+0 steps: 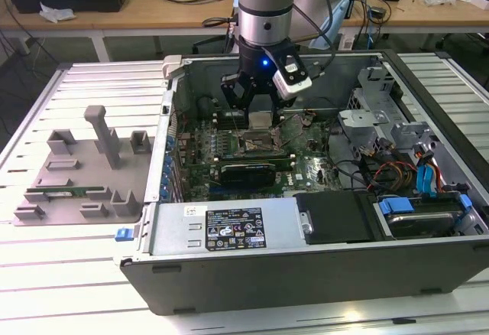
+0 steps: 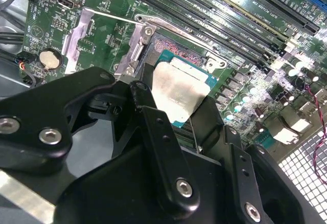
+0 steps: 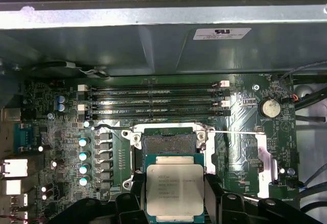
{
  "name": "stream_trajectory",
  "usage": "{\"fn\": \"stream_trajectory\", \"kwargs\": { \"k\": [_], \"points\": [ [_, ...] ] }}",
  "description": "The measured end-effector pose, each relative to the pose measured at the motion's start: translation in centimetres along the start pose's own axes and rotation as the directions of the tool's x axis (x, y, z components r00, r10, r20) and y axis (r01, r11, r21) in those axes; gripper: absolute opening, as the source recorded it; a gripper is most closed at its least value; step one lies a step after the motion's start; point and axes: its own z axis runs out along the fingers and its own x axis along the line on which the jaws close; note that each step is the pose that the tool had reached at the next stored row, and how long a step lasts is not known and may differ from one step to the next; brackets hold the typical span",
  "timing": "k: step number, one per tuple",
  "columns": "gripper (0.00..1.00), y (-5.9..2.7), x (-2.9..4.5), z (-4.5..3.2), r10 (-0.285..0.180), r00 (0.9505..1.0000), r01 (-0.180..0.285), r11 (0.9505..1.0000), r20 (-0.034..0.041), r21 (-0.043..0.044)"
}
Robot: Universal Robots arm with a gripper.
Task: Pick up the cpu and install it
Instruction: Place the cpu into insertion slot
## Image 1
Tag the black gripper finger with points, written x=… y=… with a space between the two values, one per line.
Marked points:
x=233 y=92
x=277 y=105

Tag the silver topped green CPU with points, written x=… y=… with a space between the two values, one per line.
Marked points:
x=260 y=121

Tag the silver coin battery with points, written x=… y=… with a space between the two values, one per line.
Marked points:
x=307 y=120

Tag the black office chair base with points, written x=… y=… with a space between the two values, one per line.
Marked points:
x=208 y=44

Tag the green motherboard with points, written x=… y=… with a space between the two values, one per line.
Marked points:
x=198 y=147

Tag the grey plastic case latch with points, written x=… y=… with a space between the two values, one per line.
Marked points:
x=172 y=63

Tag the black graphics card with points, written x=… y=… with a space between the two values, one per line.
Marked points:
x=248 y=174

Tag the silver finned chipset heatsink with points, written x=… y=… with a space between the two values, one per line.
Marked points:
x=320 y=170

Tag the silver metal drive cage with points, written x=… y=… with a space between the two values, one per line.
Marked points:
x=366 y=121

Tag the blue expansion slot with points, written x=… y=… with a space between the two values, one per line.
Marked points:
x=214 y=189

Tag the wooden desk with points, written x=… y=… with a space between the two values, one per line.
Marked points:
x=153 y=13

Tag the black plastic drive shroud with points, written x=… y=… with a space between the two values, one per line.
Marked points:
x=336 y=216

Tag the small black device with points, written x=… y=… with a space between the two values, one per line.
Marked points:
x=378 y=12

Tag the silver power supply unit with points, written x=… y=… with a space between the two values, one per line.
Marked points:
x=172 y=231

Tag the blue plastic disk carrier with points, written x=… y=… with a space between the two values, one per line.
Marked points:
x=397 y=207

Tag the blue plastic case clip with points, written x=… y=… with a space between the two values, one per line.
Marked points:
x=124 y=234

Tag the dark grey open PC case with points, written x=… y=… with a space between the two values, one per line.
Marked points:
x=305 y=285

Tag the green RAM stick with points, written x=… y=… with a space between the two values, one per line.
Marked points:
x=76 y=190

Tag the silver black hard disk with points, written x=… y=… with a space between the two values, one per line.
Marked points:
x=420 y=224

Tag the crumpled white plastic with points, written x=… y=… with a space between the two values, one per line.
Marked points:
x=57 y=13

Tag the grey plastic parts rack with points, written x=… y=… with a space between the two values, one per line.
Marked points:
x=57 y=182

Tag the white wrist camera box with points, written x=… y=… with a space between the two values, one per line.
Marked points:
x=292 y=82

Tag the white wall plug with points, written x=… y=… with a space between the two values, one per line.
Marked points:
x=347 y=42

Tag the silver metal bracket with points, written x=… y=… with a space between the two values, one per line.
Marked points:
x=410 y=132

